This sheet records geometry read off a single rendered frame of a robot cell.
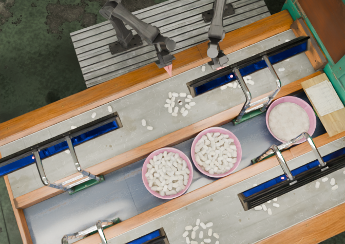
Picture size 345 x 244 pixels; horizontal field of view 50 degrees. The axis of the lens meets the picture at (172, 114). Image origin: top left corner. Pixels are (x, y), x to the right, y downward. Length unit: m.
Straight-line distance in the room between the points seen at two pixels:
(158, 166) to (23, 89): 1.51
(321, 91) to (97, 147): 1.25
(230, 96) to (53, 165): 1.03
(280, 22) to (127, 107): 1.01
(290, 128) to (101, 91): 1.06
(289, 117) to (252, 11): 0.71
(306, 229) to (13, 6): 2.78
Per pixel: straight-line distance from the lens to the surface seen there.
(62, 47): 3.17
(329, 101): 2.18
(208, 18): 2.36
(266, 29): 2.27
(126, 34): 2.13
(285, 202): 2.04
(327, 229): 2.08
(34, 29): 3.32
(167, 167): 2.00
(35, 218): 2.18
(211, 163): 1.99
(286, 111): 2.14
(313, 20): 2.19
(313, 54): 2.18
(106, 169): 2.00
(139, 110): 2.07
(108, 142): 2.05
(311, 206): 2.08
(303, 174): 1.69
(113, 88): 2.10
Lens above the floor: 2.71
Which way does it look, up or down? 74 degrees down
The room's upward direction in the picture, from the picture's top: 5 degrees counter-clockwise
